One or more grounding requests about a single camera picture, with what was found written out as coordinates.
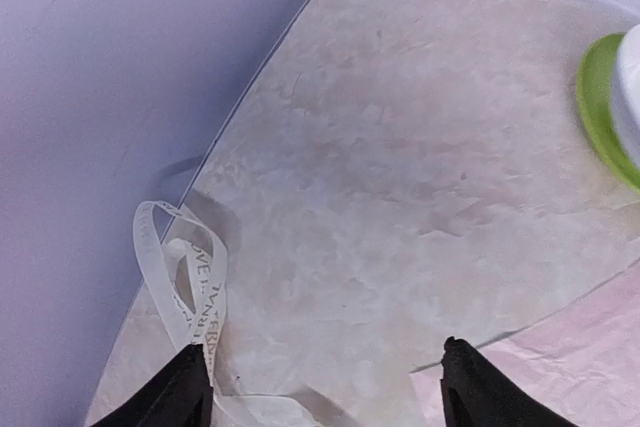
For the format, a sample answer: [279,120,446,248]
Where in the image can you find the cream printed ribbon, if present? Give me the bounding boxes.
[132,201,356,426]

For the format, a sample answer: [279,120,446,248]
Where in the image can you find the white ceramic bowl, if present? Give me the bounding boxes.
[609,25,639,167]

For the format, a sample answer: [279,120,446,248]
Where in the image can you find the pink wrapping paper sheet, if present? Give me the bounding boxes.
[410,265,639,426]

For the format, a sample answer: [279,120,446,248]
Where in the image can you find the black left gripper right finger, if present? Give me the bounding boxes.
[440,337,573,427]

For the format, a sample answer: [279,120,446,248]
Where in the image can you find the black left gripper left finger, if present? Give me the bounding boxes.
[94,344,213,427]

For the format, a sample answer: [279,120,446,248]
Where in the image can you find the green plate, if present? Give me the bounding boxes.
[575,33,639,191]

